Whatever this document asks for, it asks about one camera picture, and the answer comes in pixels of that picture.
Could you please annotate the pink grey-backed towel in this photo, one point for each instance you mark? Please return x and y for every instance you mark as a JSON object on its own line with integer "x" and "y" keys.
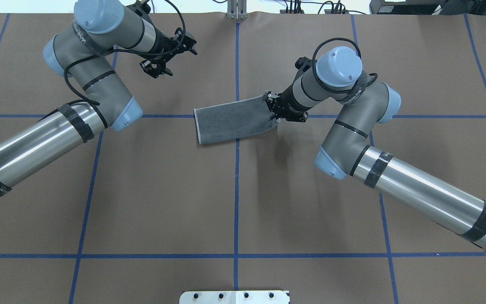
{"x": 228, "y": 121}

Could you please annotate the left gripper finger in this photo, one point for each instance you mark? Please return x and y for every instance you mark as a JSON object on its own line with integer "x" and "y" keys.
{"x": 184, "y": 42}
{"x": 155, "y": 69}

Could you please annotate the aluminium frame post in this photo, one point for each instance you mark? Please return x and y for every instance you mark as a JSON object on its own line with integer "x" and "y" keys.
{"x": 237, "y": 9}

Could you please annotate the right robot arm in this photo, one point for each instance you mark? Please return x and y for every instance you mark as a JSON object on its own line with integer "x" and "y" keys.
{"x": 339, "y": 74}

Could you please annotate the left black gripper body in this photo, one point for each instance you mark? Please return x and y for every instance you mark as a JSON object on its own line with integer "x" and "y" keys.
{"x": 163, "y": 44}

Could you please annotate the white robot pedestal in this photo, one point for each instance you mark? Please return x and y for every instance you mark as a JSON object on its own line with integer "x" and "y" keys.
{"x": 236, "y": 297}

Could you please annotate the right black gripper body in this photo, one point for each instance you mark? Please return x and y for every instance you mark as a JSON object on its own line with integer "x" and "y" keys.
{"x": 287, "y": 105}

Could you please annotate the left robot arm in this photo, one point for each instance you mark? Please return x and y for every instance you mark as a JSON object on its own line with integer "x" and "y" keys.
{"x": 78, "y": 54}

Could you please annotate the black box with label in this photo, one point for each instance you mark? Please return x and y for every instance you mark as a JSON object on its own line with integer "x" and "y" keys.
{"x": 402, "y": 7}

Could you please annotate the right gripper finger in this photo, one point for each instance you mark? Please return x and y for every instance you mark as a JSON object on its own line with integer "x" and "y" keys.
{"x": 271, "y": 98}

